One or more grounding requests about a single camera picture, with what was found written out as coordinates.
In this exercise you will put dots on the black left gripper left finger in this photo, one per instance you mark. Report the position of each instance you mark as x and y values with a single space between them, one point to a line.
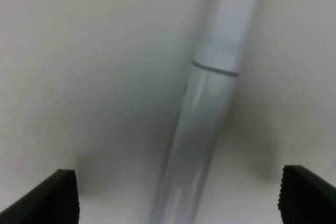
55 200

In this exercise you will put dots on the white marker pink caps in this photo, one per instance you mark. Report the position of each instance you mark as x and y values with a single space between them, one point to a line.
208 93

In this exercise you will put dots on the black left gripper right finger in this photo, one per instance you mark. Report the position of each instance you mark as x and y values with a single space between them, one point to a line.
305 197

